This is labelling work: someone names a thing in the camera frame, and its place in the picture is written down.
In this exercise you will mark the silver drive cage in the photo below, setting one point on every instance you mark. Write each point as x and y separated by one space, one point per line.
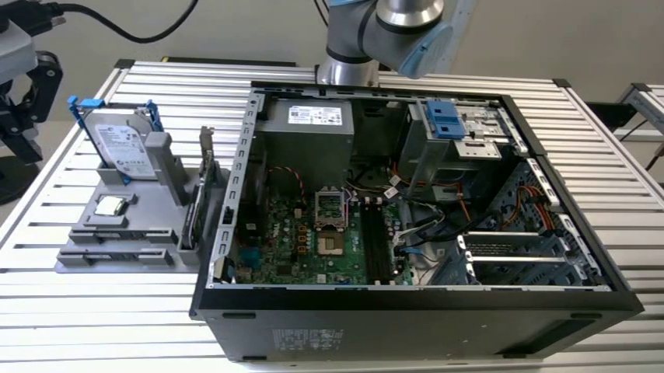
477 149

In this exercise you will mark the black PC case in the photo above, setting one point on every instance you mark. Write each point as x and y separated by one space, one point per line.
364 334

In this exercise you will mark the grey power supply unit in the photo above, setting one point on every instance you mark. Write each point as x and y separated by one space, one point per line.
306 155

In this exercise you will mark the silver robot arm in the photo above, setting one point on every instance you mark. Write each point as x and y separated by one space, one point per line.
359 39

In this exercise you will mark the grey parts rack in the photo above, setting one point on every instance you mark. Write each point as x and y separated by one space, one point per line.
145 202

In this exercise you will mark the green motherboard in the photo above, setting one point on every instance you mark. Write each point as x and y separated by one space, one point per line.
280 256

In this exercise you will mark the blue expansion slot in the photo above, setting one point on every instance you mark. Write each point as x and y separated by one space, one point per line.
250 258

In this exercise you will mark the silver CPU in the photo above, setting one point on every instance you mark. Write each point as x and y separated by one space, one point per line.
110 206

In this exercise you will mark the round black floor object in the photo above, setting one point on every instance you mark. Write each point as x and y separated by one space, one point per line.
15 186

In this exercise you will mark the metal slat side table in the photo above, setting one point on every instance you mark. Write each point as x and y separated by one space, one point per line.
646 97

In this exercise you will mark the blue plastic drive latch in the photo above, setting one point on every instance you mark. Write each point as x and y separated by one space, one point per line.
444 116

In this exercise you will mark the black RAM slot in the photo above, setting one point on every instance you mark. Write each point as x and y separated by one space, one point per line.
381 241
375 241
368 241

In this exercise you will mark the hard disk in blue carrier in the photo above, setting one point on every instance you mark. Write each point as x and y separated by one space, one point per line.
119 143

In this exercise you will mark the graphics card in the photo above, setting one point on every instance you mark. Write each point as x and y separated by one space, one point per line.
194 221

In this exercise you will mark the CPU socket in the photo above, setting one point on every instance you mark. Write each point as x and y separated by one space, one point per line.
330 244

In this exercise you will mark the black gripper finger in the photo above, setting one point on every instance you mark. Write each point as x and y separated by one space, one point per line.
50 77

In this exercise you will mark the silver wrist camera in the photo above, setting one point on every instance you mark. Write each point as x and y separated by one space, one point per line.
15 46

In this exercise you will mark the thin locking lever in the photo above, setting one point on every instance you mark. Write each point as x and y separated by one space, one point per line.
345 211

